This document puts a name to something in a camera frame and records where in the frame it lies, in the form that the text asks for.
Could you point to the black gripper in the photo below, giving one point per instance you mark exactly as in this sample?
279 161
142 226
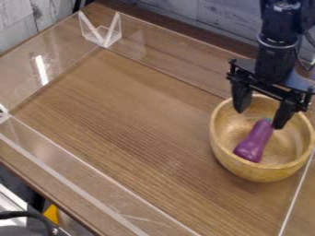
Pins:
293 92

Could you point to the clear acrylic corner bracket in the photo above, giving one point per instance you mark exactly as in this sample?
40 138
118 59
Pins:
104 36

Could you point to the purple toy eggplant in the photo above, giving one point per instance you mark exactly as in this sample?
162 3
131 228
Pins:
251 147

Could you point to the clear acrylic enclosure wall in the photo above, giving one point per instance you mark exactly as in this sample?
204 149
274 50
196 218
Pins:
106 131

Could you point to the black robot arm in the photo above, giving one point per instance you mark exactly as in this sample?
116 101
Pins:
270 73

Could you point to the brown wooden bowl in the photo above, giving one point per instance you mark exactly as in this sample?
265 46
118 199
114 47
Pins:
289 148

